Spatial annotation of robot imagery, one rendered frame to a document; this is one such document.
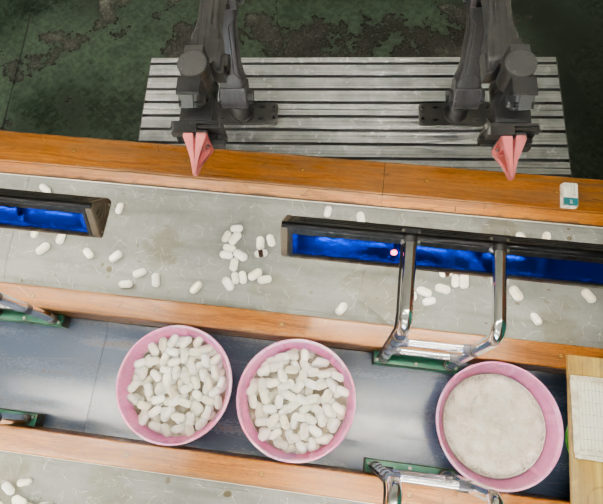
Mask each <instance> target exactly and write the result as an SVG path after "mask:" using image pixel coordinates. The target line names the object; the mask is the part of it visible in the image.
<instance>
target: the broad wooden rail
mask: <svg viewBox="0 0 603 504"><path fill-rule="evenodd" d="M0 173H8V174H19V175H30V176H41V177H52V178H63V179H74V180H85V181H96V182H107V183H118V184H129V185H140V186H152V187H163V188H174V189H185V190H196V191H207V192H218V193H229V194H240V195H251V196H262V197H273V198H284V199H295V200H306V201H317V202H328V203H339V204H350V205H362V206H373V207H384V208H395V209H406V210H417V211H428V212H439V213H450V214H461V215H472V216H483V217H494V218H505V219H516V220H527V221H538V222H549V223H560V224H572V225H583V226H594V227H603V180H599V179H586V178H574V177H562V176H550V175H538V174H526V173H515V177H514V179H513V180H512V181H509V180H508V179H507V177H506V175H505V173H504V172H501V171H489V170H477V169H465V168H453V167H440V166H428V165H416V164H404V163H392V162H379V161H367V160H355V159H343V158H331V157H318V156H306V155H294V154H282V153H270V152H257V151H245V150H233V149H214V150H213V153H212V154H211V155H210V157H209V158H208V159H207V161H206V162H205V163H204V165H203V166H202V168H201V170H200V172H199V174H198V176H194V175H193V173H192V167H191V161H190V156H189V153H188V150H187V147H186V146H184V145H172V144H160V143H148V142H136V141H124V140H112V139H100V138H88V137H76V136H64V135H52V134H39V133H27V132H15V131H3V130H0ZM563 182H566V183H577V184H578V204H579V206H578V207H577V208H576V209H568V208H560V185H561V184H562V183H563Z"/></svg>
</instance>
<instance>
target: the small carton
mask: <svg viewBox="0 0 603 504"><path fill-rule="evenodd" d="M578 206H579V204H578V184H577V183H566V182H563V183H562V184H561V185H560V208H568V209H576V208H577V207H578Z"/></svg>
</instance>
